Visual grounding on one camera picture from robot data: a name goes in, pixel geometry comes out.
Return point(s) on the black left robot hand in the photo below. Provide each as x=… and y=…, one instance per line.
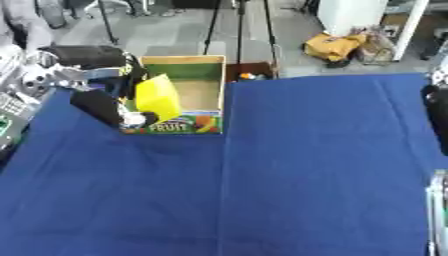
x=99, y=101

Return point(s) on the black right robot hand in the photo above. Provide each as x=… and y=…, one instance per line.
x=437, y=110

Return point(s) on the yellow block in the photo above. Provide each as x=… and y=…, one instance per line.
x=158, y=96

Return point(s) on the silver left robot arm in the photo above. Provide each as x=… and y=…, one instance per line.
x=23, y=86

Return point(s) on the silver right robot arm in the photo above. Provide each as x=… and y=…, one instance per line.
x=438, y=213

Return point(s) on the cardboard box with green inside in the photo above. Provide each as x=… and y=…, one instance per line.
x=192, y=96

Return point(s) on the brown box with toys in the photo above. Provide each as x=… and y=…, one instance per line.
x=251, y=73

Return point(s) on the clear plastic bag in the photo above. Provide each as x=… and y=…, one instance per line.
x=376, y=48

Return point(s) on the yellow bag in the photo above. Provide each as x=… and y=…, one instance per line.
x=331, y=46

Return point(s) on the white cabinet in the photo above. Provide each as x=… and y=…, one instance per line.
x=350, y=16

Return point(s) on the black tripod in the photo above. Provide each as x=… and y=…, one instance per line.
x=239, y=26

